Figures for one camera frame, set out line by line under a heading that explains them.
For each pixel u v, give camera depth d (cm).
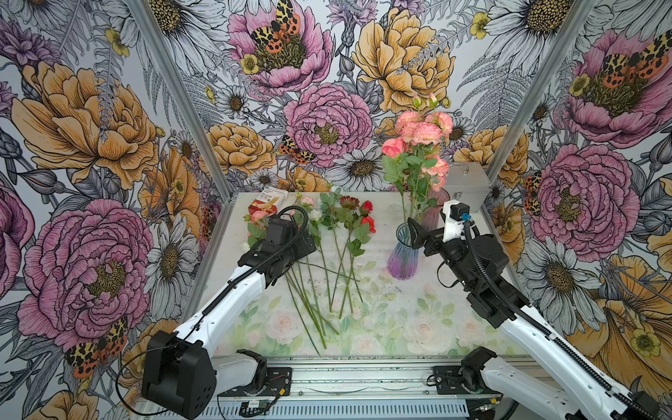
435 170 70
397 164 76
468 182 108
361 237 105
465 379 67
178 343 40
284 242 59
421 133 66
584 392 41
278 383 75
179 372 39
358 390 74
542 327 46
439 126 69
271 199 115
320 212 111
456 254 59
